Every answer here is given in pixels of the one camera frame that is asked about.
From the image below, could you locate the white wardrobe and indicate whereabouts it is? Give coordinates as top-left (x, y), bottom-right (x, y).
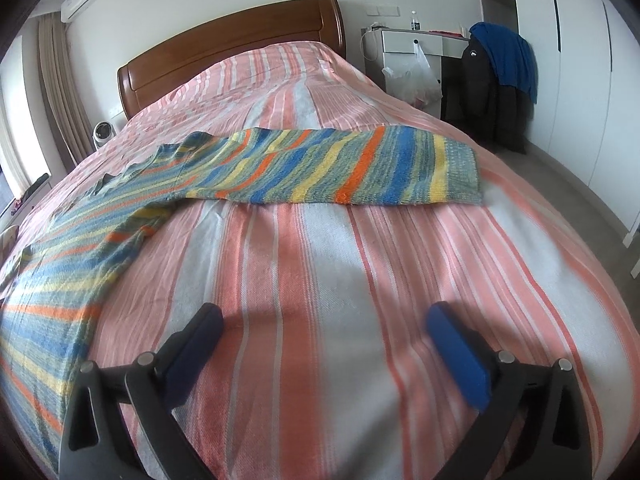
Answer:
top-left (472, 0), bottom-right (640, 242)

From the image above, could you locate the white security camera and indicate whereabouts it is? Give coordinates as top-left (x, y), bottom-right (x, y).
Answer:
top-left (91, 122), bottom-right (119, 151)

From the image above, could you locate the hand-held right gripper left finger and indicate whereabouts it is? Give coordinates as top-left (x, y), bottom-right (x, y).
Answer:
top-left (59, 302), bottom-right (225, 480)

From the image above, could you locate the blue garment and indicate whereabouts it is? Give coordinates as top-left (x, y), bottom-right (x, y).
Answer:
top-left (469, 21), bottom-right (540, 105)

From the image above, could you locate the clear plastic bag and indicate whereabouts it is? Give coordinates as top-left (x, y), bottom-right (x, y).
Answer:
top-left (381, 40), bottom-right (445, 107)

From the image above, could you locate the pink striped bedspread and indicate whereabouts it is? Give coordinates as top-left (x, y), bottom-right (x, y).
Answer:
top-left (0, 40), bottom-right (640, 480)

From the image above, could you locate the beige curtain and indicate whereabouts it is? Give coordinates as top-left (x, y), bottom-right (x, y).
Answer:
top-left (37, 14), bottom-right (97, 167)

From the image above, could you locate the striped knit sweater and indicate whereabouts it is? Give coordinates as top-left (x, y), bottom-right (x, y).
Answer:
top-left (0, 127), bottom-right (484, 453)

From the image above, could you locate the black jacket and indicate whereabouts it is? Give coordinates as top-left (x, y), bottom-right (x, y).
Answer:
top-left (440, 35), bottom-right (532, 154)

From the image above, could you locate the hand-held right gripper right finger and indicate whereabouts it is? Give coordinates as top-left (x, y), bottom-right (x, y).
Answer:
top-left (425, 301), bottom-right (593, 480)

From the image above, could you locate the brown wooden headboard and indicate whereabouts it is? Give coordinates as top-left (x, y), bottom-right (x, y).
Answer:
top-left (117, 0), bottom-right (347, 121)

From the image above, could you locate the white desk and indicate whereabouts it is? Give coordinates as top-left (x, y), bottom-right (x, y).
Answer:
top-left (361, 27), bottom-right (473, 121)

